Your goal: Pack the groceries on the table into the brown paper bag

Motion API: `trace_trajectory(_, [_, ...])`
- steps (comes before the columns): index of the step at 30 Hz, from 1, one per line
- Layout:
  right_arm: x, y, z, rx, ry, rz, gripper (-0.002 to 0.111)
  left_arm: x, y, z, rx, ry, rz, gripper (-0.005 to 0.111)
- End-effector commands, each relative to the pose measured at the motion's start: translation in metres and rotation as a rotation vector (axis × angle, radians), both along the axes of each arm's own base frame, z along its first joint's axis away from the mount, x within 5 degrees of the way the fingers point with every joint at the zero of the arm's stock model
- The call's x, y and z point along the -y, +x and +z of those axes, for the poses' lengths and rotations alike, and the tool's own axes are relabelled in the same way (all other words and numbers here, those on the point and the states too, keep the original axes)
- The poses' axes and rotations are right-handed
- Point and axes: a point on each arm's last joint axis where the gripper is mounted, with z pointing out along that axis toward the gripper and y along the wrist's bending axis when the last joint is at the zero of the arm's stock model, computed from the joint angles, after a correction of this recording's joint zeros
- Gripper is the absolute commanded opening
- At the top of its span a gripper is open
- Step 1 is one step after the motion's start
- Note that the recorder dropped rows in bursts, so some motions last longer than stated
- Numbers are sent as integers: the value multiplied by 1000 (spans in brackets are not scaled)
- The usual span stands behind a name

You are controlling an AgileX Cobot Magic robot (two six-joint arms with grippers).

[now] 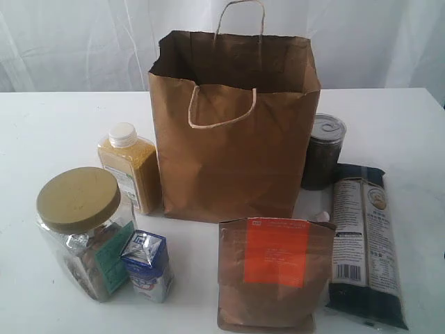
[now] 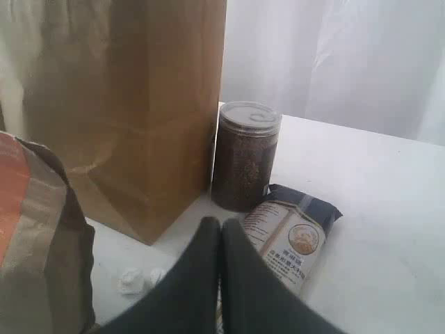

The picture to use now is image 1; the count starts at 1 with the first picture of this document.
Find brown paper shopping bag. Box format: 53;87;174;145
147;0;321;223

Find brown pouch orange label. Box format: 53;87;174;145
217;217;336;333

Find clear can dark grains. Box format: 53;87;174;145
301;113;347;191

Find clear jar gold lid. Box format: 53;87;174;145
36;167;136;302

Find yellow millet plastic bottle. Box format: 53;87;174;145
97;122;162;214

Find dark noodle packet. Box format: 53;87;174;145
327;164;407;329

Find blue white milk carton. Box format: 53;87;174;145
120;230;173;303

